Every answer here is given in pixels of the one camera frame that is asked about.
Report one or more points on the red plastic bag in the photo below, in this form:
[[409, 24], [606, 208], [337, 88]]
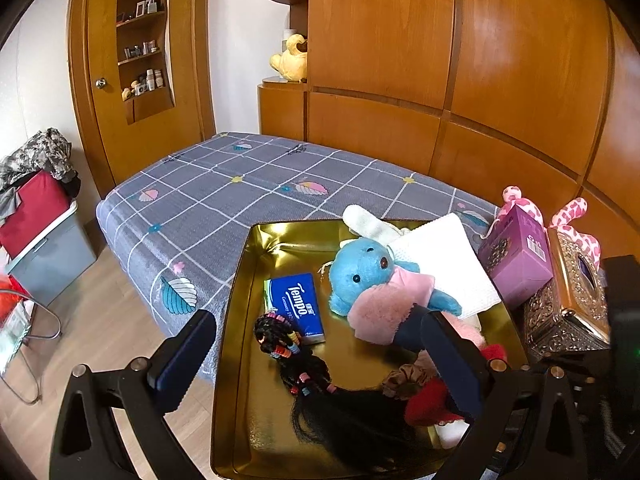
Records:
[[7, 300]]

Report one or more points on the wooden door with shelf niche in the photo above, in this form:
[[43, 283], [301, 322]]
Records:
[[100, 135]]

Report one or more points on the purple cardboard box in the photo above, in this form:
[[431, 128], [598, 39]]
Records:
[[515, 265]]

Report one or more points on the wooden corner shelf unit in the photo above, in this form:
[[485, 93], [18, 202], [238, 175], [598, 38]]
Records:
[[282, 105]]

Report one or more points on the pink spotted plush giraffe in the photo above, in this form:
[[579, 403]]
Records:
[[575, 215]]

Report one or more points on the blue plush bear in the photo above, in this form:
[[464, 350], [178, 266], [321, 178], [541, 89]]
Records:
[[360, 265]]

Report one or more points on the yellow plush toy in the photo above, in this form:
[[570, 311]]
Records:
[[290, 57]]

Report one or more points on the camouflage clothes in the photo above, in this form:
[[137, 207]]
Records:
[[45, 150]]

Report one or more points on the wooden panel headboard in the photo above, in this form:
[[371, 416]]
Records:
[[500, 60]]

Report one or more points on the grey storage bin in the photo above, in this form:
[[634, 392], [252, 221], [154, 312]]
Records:
[[55, 270]]

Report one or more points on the black-haired doll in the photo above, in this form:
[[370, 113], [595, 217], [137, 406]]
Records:
[[350, 420]]

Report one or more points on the metal door knob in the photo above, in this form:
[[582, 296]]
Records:
[[101, 83]]

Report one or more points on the pale pink soft cloth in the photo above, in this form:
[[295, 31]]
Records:
[[470, 332]]

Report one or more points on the metal tube rack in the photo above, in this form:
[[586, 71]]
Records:
[[56, 327]]

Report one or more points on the small bottles on shelf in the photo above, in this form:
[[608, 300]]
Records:
[[150, 80]]

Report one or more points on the white tissue sheet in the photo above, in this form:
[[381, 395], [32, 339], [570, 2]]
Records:
[[450, 255]]

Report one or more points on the brown scrunchie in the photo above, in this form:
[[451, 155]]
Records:
[[400, 380]]

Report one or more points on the gold metal tray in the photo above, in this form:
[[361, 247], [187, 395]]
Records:
[[255, 285]]

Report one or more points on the ornate silver tissue box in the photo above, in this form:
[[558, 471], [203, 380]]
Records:
[[570, 290]]

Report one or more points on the pink fluffy cloth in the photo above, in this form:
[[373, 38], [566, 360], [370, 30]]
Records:
[[375, 315]]

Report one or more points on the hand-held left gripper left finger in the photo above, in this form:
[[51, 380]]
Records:
[[185, 355]]

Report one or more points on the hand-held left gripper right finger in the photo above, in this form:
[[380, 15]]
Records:
[[450, 360]]

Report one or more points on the blue tissue pack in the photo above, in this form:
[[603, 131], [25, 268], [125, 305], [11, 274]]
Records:
[[295, 305]]

